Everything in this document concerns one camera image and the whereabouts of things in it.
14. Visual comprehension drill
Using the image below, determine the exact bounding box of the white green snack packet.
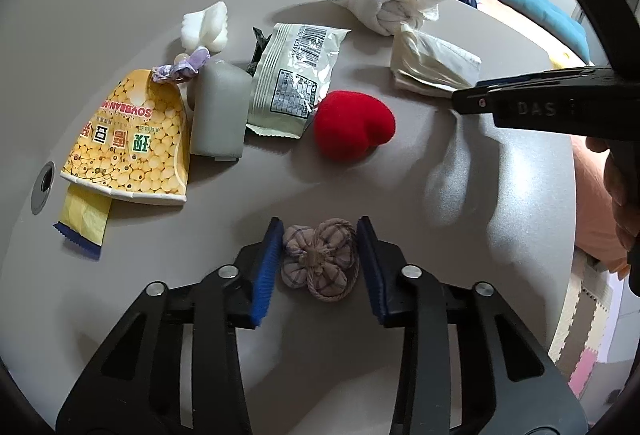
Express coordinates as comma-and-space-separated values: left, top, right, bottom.
246, 22, 352, 141

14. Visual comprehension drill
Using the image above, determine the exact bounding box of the white knotted cloth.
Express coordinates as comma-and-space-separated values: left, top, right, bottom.
305, 0, 458, 37

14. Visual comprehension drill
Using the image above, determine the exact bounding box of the person's right hand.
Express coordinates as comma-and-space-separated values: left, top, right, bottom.
586, 135, 640, 266

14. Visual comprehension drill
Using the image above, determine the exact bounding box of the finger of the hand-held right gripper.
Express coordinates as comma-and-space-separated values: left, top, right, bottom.
475, 64, 623, 90
451, 86, 497, 117

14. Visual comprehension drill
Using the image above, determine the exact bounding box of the cream plastic packet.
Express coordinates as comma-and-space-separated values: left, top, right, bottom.
390, 24, 483, 100

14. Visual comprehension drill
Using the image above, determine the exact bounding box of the dark green wrapper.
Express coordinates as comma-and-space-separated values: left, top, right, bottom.
246, 27, 273, 77

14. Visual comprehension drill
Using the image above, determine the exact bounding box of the yellow soybean print packet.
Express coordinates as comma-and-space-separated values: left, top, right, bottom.
60, 68, 192, 206

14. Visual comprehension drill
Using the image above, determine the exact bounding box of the red plush heart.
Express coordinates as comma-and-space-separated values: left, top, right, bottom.
312, 89, 397, 162

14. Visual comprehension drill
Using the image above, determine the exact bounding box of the white foam piece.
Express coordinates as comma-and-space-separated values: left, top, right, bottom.
181, 1, 232, 56

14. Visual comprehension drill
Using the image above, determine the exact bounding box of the small yellow blue-edged packet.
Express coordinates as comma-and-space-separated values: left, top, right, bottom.
52, 188, 112, 260

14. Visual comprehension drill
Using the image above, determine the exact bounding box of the foam puzzle floor mat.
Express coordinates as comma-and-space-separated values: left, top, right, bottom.
547, 247, 640, 398

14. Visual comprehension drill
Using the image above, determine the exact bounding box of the desk cable grommet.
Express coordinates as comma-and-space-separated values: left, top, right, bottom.
31, 160, 56, 216

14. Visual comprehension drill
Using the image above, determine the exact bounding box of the plaid fabric pumpkin ornament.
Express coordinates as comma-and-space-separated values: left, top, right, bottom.
280, 217, 360, 301

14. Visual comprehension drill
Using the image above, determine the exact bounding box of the purple fabric scrunchie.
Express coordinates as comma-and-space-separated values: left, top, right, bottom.
151, 46, 211, 84

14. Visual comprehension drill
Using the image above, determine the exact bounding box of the grey plastic box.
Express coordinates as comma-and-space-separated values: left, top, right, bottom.
187, 59, 253, 162

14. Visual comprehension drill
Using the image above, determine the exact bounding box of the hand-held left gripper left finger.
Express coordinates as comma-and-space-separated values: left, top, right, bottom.
57, 216, 286, 435

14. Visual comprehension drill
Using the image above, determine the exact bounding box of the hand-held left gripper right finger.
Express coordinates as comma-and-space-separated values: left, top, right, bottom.
356, 215, 589, 435

